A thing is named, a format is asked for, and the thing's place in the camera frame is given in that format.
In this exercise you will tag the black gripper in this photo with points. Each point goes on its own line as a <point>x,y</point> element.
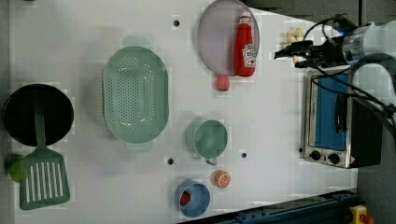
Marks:
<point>330,53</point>

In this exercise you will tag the red plush ketchup bottle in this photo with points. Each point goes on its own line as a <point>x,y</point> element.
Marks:
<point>244,56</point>

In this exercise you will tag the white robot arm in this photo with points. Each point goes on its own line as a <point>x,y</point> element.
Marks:
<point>354,46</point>

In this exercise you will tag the light purple round plate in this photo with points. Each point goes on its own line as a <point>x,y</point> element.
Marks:
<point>217,32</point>

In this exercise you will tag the yellow peeled banana toy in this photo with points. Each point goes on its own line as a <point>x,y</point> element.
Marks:
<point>294,36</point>

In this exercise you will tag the silver black toaster oven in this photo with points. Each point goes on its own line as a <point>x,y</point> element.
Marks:
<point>339,130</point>

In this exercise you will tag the pink strawberry toy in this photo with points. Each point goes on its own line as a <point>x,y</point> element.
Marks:
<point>223,83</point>

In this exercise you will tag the green mug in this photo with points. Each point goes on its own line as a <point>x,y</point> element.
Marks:
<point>207,138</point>

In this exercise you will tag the orange slice toy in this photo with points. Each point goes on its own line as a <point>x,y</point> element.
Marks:
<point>222,179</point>

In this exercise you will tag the yellow red emergency button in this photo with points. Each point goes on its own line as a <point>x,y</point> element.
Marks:
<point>360,216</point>

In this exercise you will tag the green perforated colander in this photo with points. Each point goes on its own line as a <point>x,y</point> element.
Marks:
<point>135,94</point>

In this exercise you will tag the blue cup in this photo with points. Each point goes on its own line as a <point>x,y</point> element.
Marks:
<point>200,198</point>

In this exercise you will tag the red toy in cup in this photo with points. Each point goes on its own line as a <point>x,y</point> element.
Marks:
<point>185,198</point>

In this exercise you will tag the green slotted spatula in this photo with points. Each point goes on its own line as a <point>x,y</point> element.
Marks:
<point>43,174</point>

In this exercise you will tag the black frying pan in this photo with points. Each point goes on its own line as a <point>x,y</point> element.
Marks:
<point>19,114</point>

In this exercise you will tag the lime green round object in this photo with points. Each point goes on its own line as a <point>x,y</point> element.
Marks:
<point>15,171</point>

